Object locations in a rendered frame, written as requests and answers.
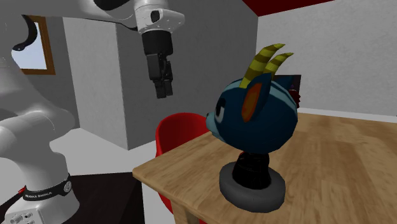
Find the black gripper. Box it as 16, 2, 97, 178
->
141, 30, 174, 100

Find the red chair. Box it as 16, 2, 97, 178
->
155, 112, 212, 224

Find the blue horned animal head figure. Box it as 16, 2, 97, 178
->
205, 43, 300, 214

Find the dark robot stand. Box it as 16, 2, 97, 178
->
0, 172, 143, 224

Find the brown framed window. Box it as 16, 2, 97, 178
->
11, 15, 56, 76

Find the wooden table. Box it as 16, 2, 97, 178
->
132, 112, 397, 224

